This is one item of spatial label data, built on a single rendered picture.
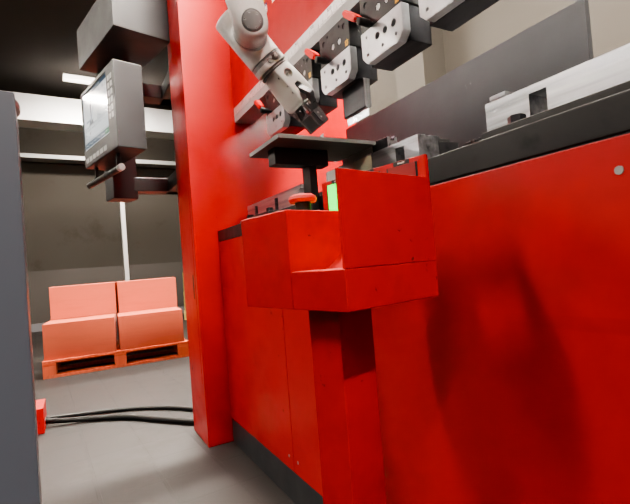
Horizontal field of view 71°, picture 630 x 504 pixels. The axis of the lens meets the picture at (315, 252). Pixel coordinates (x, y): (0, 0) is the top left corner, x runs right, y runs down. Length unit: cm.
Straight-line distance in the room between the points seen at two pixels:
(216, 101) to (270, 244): 150
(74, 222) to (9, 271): 712
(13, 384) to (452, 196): 71
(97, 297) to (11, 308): 347
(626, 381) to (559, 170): 26
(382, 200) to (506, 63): 111
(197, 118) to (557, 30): 131
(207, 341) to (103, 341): 209
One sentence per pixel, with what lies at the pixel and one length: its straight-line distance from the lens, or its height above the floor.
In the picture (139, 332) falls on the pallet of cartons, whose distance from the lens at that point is 390.
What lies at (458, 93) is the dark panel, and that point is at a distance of 167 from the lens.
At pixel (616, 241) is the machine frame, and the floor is 71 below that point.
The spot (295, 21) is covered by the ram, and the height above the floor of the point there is 146.
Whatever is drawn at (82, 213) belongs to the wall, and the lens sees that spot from 791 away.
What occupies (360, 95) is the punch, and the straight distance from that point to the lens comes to 121.
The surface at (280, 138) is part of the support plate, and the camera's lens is 100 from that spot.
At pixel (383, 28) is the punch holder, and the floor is 123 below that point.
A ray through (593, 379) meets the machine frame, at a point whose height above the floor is 55.
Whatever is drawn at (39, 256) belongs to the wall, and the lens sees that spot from 782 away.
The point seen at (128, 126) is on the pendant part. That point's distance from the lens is 202.
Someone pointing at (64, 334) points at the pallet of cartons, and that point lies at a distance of 391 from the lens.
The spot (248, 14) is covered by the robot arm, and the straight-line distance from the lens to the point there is 107.
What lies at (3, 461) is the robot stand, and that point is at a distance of 81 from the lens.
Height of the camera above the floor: 71
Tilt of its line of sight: 1 degrees up
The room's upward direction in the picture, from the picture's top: 4 degrees counter-clockwise
